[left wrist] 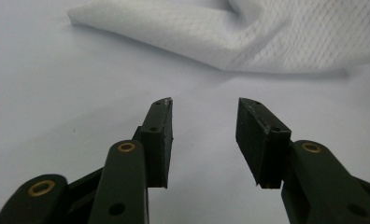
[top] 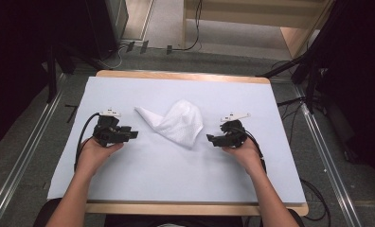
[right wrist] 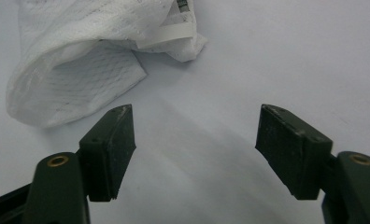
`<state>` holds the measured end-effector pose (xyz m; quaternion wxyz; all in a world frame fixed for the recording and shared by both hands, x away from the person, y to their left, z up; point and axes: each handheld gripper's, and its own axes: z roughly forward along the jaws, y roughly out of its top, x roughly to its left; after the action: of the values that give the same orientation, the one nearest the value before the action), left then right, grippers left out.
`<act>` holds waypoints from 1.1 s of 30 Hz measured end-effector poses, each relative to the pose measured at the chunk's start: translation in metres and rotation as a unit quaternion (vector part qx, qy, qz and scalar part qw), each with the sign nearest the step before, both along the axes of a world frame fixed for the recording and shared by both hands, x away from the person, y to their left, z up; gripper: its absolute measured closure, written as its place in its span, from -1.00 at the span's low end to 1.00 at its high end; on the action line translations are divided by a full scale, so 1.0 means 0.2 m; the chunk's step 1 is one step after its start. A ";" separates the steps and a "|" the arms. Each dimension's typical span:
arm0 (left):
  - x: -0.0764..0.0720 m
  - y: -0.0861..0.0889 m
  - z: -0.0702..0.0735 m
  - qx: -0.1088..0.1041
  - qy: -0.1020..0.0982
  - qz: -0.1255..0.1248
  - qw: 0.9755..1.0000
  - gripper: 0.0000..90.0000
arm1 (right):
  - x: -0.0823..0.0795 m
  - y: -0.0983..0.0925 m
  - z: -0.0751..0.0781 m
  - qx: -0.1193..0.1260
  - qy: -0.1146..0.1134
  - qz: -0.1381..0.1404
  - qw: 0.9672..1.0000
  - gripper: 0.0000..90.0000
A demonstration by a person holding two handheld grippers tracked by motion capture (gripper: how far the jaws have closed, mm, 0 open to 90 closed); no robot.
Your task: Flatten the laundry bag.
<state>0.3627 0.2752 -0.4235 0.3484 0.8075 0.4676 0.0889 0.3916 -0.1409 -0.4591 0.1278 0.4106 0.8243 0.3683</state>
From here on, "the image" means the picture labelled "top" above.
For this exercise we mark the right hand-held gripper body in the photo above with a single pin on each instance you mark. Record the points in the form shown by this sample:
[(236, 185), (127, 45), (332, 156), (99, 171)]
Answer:
[(236, 135)]

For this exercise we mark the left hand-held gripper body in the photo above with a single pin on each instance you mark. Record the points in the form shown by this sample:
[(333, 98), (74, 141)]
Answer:
[(106, 130)]

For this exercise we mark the white mesh laundry bag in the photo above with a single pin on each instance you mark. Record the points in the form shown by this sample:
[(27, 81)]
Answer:
[(179, 124)]

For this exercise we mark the person's right hand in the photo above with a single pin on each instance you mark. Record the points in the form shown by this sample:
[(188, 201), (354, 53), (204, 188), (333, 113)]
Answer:
[(244, 156)]

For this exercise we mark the person's left hand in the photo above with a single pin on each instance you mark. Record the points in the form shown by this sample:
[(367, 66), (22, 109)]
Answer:
[(94, 154)]

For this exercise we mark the pale blue table mat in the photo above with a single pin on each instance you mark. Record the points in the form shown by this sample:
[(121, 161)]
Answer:
[(163, 170)]

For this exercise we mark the black metal stand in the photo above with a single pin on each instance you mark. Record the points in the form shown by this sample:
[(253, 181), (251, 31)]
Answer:
[(52, 75), (308, 78)]

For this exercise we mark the wooden table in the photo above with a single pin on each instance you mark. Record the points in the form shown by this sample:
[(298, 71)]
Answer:
[(176, 208)]

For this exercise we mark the black cabinet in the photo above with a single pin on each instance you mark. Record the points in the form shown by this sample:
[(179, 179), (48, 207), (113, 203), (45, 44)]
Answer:
[(108, 25)]

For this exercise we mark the light wooden shelf unit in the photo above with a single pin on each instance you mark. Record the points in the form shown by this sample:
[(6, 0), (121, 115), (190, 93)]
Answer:
[(258, 12)]

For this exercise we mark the metal floor rail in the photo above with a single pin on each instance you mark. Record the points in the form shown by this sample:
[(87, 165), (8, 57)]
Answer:
[(329, 164), (21, 164)]

